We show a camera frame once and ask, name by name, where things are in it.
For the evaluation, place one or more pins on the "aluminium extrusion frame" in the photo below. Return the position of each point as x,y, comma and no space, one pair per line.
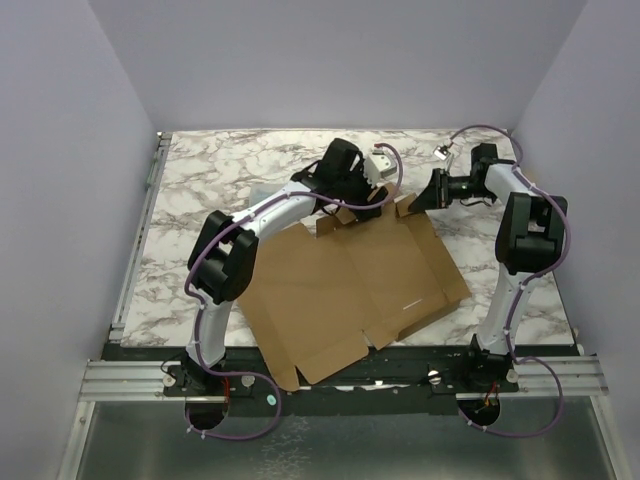
85,409

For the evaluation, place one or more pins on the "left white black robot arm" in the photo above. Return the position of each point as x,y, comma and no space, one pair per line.
221,264

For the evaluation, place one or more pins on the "brown cardboard box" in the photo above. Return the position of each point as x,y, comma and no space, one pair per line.
318,301

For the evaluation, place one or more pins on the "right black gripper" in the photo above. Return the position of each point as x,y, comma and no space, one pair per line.
441,189

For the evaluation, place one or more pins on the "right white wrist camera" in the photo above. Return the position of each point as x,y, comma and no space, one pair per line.
444,153

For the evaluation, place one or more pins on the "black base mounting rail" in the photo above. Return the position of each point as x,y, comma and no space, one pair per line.
395,380

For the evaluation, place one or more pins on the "clear plastic screw organizer box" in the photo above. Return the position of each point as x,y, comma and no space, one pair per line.
260,192

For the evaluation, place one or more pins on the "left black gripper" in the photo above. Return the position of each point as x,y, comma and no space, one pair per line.
363,214

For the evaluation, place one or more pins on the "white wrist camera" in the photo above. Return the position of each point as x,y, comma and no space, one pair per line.
378,166
444,153

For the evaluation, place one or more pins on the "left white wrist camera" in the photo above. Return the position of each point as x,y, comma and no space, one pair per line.
378,166

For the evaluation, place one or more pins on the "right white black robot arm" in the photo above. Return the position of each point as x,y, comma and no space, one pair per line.
530,243

